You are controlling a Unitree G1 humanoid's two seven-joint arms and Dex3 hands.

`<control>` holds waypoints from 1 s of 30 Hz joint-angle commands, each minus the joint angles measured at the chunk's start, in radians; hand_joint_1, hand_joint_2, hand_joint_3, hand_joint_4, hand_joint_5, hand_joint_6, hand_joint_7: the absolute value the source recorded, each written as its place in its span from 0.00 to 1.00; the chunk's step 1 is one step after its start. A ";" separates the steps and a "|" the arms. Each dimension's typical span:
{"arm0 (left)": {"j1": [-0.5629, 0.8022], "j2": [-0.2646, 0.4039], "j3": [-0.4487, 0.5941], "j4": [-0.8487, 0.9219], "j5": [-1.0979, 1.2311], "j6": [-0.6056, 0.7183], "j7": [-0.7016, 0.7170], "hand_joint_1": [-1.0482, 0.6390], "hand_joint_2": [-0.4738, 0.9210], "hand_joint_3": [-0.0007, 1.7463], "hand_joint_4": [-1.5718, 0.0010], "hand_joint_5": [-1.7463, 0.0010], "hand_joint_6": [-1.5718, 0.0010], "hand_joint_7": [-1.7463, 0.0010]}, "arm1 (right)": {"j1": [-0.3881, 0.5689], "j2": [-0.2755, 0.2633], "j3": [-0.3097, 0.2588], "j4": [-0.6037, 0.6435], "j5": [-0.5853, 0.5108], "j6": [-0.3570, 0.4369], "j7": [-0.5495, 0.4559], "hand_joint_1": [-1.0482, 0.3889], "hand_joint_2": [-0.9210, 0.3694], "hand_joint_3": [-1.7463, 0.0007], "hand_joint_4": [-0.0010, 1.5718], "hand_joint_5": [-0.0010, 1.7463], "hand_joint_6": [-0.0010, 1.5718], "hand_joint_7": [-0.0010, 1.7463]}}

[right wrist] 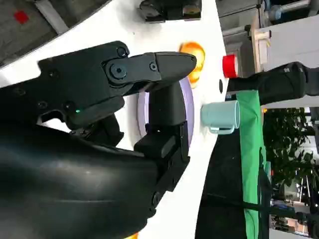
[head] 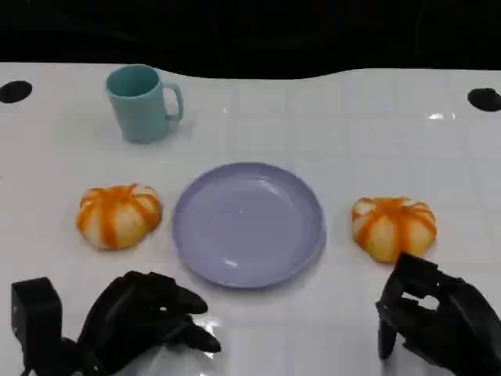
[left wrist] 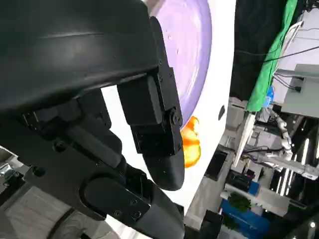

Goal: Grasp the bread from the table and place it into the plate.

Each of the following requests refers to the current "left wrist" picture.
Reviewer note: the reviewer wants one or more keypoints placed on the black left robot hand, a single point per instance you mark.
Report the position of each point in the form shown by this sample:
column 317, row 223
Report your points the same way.
column 74, row 49

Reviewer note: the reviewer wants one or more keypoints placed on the orange and white bread roll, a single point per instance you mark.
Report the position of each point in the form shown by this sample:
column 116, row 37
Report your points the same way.
column 192, row 147

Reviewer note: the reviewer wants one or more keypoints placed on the lilac plate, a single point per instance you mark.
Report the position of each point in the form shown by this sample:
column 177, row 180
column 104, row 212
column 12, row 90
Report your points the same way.
column 185, row 49

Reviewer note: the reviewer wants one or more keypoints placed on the black backdrop cloth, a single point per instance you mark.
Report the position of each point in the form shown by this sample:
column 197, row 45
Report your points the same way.
column 251, row 30

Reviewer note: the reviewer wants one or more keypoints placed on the white desk board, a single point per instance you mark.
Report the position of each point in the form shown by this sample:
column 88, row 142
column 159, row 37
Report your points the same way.
column 245, row 139

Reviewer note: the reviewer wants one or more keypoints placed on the green cloth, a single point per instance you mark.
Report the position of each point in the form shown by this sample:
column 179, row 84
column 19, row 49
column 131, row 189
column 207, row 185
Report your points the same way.
column 271, row 64

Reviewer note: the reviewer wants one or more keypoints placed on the green plant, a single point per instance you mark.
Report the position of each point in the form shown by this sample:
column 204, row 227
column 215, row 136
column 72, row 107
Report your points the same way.
column 239, row 201

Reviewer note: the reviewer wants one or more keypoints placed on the grey white machine cabinet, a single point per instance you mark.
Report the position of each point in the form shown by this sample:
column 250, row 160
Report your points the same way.
column 304, row 84

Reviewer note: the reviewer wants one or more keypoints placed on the blue storage box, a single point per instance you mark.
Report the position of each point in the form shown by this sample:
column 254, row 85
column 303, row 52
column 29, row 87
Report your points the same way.
column 246, row 221

